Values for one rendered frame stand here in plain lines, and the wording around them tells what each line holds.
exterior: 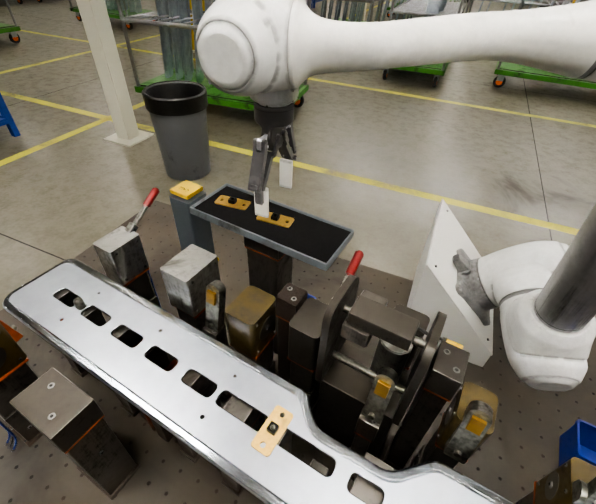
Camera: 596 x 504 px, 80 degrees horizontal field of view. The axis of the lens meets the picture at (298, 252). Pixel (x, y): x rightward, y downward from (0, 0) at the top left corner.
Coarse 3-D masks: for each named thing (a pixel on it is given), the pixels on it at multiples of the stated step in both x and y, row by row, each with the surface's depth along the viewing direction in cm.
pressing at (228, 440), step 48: (48, 288) 85; (96, 288) 86; (48, 336) 76; (96, 336) 76; (144, 336) 76; (192, 336) 77; (144, 384) 68; (240, 384) 69; (288, 384) 69; (192, 432) 62; (240, 432) 62; (240, 480) 57; (288, 480) 57; (336, 480) 57; (384, 480) 57; (432, 480) 58
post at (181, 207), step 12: (204, 192) 94; (180, 204) 92; (192, 204) 91; (180, 216) 95; (192, 216) 93; (180, 228) 98; (192, 228) 95; (204, 228) 99; (180, 240) 101; (192, 240) 98; (204, 240) 101
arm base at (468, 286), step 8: (456, 256) 105; (464, 256) 110; (456, 264) 104; (464, 264) 103; (472, 264) 105; (464, 272) 104; (472, 272) 103; (464, 280) 103; (472, 280) 102; (456, 288) 101; (464, 288) 101; (472, 288) 102; (480, 288) 101; (464, 296) 102; (472, 296) 102; (480, 296) 101; (472, 304) 103; (480, 304) 103; (488, 304) 102; (480, 312) 104; (488, 312) 107; (488, 320) 106
